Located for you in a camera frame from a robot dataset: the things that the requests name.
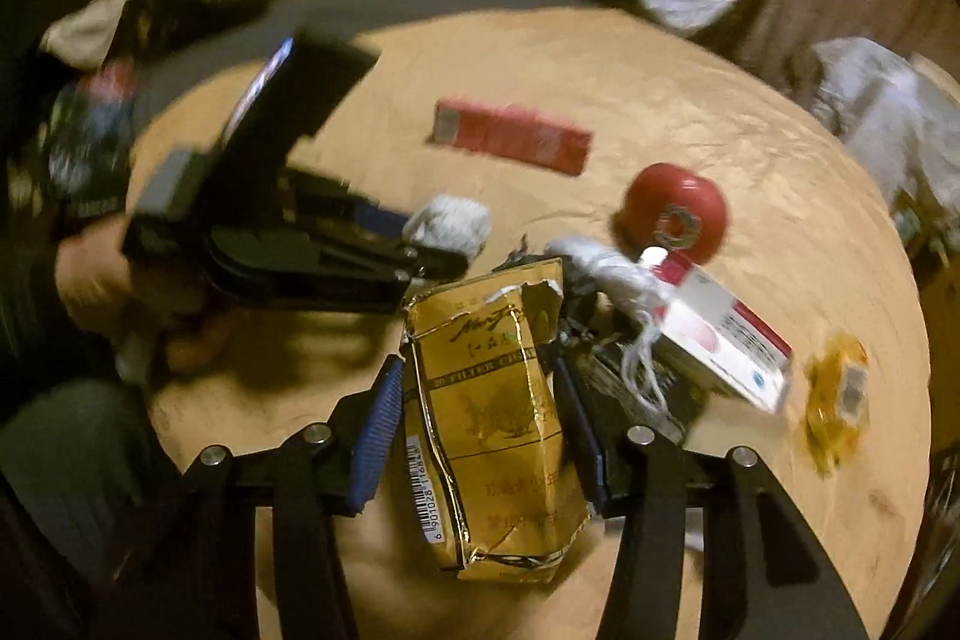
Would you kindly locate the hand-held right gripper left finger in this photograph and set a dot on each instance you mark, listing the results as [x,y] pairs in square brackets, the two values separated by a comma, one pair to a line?
[379,430]

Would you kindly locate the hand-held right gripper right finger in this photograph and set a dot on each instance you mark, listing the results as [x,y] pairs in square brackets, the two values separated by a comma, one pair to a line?
[577,437]

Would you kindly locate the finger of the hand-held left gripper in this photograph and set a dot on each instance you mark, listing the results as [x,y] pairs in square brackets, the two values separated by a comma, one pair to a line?
[337,280]
[371,216]

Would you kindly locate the white tissue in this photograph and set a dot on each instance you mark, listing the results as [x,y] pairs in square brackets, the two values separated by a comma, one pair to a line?
[450,224]

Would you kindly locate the gold cigarette pack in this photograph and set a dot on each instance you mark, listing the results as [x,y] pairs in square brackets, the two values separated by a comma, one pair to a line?
[487,422]

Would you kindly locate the person's left hand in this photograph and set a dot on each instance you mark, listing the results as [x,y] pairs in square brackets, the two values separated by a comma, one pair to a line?
[97,280]

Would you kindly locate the crumpled black packet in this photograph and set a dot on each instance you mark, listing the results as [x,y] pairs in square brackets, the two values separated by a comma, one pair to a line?
[615,377]

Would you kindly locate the frayed white paper wad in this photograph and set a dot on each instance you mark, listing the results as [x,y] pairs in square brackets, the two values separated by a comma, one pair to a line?
[622,280]

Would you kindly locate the dark printed cloth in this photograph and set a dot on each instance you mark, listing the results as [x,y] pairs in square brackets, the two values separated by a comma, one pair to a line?
[82,138]

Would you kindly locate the flat red box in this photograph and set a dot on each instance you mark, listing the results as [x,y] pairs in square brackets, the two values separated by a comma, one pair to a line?
[517,138]

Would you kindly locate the white and red carton box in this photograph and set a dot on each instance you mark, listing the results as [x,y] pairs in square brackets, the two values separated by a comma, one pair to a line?
[720,332]

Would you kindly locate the dark grey bed sheet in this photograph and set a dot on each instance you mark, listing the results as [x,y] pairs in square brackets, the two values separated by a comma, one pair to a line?
[375,6]

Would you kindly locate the beige cloth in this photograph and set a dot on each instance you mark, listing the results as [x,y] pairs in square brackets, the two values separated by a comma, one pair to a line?
[79,36]

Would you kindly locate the tan blanket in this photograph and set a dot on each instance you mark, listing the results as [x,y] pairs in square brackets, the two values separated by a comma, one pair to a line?
[525,70]

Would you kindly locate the yellow plastic wrapper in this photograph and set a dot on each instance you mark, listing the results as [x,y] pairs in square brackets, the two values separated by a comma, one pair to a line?
[825,400]

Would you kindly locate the dark wooden chair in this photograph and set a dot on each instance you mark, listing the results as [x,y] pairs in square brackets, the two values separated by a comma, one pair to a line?
[739,18]

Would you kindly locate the pale grey cloth pile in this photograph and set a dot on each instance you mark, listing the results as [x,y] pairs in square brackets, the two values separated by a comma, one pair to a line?
[877,93]

